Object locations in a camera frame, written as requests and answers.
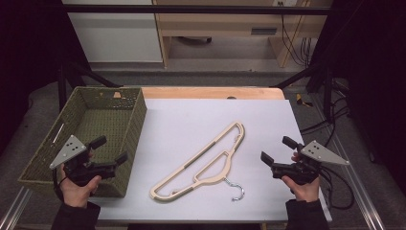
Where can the black curtain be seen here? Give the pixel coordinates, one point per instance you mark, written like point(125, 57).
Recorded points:
point(373, 80)
point(28, 57)

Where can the wooden table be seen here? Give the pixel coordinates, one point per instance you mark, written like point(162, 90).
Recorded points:
point(198, 93)

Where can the black frame stand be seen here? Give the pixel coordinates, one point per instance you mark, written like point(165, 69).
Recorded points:
point(62, 86)
point(327, 92)

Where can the beige wooden clothes hanger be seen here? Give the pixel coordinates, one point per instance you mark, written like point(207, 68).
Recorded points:
point(227, 166)

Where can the aluminium rail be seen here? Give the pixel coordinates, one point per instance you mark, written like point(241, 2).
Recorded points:
point(14, 207)
point(351, 179)

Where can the light wooden desk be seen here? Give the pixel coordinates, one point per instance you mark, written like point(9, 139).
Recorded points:
point(217, 22)

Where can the yellow and black tool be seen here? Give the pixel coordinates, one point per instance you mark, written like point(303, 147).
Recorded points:
point(300, 100)

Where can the person's left hand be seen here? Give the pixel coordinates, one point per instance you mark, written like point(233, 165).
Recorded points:
point(76, 195)

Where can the white table sheet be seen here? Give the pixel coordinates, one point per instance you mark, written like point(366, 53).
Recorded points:
point(191, 127)

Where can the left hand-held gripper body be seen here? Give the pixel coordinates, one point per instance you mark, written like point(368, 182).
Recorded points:
point(68, 151)

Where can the green woven basket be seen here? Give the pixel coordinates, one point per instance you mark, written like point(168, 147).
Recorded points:
point(102, 121)

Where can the black horizontal frame bar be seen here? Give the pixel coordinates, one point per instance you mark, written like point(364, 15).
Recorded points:
point(191, 9)

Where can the person's right hand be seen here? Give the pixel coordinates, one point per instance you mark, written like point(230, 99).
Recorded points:
point(304, 191)

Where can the white cabinet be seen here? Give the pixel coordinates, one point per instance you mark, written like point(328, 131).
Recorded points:
point(115, 35)

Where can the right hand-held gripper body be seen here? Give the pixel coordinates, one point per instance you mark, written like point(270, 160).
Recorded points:
point(319, 154)

